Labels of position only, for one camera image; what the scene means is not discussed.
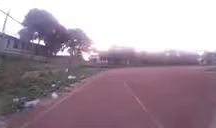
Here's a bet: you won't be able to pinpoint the low long building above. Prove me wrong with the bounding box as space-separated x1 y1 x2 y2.
88 49 139 67

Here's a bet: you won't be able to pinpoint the smaller dark tree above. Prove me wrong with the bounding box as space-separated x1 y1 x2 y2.
64 28 94 58

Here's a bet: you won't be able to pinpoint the row of distant trees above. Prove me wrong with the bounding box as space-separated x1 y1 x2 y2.
97 45 216 66

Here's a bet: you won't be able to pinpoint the red running track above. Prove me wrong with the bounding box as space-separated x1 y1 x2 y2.
5 65 216 128

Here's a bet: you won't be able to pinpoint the large dark tree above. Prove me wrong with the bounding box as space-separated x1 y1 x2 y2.
17 8 70 56

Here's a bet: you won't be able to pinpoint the grass verge with litter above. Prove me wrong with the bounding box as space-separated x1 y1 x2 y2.
0 57 104 118

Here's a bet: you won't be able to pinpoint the grey building with railing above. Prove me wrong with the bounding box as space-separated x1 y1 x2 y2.
0 29 50 58

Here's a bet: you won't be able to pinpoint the utility pole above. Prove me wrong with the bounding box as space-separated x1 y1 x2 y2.
0 7 12 46

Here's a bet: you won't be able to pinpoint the grey concrete wall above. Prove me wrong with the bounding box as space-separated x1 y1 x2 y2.
0 53 84 72

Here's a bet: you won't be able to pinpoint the overhead wires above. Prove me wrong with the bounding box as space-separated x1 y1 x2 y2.
0 6 24 26

